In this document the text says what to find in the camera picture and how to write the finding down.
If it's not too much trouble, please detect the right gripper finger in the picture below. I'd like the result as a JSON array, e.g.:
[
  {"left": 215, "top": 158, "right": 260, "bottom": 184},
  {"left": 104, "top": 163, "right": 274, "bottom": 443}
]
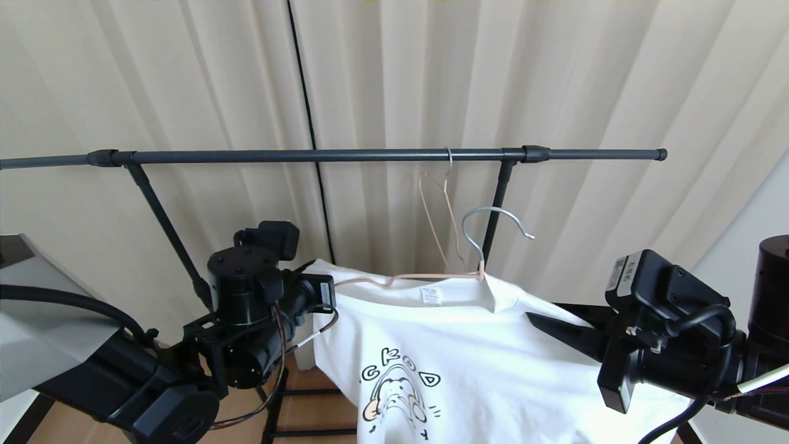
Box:
[
  {"left": 552, "top": 302, "right": 617, "bottom": 331},
  {"left": 526, "top": 311, "right": 609, "bottom": 364}
]

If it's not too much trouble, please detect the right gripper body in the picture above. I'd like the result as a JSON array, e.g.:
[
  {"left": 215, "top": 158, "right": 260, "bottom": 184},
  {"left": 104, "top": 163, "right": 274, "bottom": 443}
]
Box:
[{"left": 597, "top": 338, "right": 750, "bottom": 414}]

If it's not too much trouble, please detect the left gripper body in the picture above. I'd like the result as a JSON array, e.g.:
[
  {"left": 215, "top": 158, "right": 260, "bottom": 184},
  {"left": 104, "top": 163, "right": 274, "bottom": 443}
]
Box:
[{"left": 225, "top": 274, "right": 337, "bottom": 389}]

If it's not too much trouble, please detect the white printed t-shirt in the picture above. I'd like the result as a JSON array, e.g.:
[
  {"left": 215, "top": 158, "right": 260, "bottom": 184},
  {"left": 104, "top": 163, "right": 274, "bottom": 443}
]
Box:
[{"left": 302, "top": 259, "right": 691, "bottom": 444}]

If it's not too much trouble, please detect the pink clothes hanger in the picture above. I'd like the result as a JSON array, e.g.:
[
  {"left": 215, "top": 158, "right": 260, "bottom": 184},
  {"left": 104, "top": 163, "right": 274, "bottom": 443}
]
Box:
[
  {"left": 419, "top": 148, "right": 467, "bottom": 272},
  {"left": 336, "top": 207, "right": 536, "bottom": 290}
]

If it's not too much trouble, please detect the black clothes rack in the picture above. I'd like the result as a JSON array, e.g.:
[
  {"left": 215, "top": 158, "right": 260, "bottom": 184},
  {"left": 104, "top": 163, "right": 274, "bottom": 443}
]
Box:
[{"left": 0, "top": 146, "right": 669, "bottom": 444}]

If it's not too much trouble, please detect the beige curtain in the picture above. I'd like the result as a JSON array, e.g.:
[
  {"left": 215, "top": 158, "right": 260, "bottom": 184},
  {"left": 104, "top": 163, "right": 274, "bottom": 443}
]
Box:
[{"left": 0, "top": 0, "right": 789, "bottom": 371}]

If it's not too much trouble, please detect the black cable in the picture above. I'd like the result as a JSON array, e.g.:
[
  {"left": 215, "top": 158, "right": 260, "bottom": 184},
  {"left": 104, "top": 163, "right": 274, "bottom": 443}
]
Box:
[
  {"left": 0, "top": 285, "right": 158, "bottom": 352},
  {"left": 638, "top": 304, "right": 740, "bottom": 444}
]

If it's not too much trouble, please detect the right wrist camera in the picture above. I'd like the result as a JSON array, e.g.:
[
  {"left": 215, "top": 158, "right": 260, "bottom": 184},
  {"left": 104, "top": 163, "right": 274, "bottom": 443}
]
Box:
[{"left": 605, "top": 249, "right": 738, "bottom": 371}]

